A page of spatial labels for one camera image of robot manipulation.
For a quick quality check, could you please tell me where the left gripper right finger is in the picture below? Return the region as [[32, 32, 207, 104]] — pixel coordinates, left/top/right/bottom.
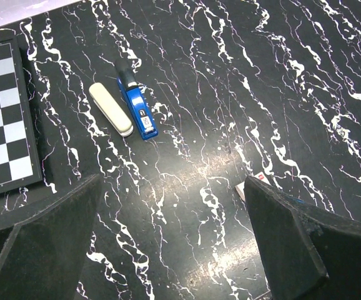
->
[[245, 184, 361, 299]]

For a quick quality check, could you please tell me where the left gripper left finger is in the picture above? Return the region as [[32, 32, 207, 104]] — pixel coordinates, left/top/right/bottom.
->
[[0, 174, 102, 299]]

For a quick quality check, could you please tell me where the staple box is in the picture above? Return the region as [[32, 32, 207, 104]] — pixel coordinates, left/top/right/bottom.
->
[[235, 171, 271, 202]]

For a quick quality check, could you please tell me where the white cream stapler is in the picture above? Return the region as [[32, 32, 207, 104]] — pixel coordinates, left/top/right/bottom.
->
[[89, 82, 134, 137]]

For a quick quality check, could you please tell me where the black white checkerboard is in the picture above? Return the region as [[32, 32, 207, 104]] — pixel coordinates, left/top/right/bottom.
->
[[0, 37, 42, 194]]

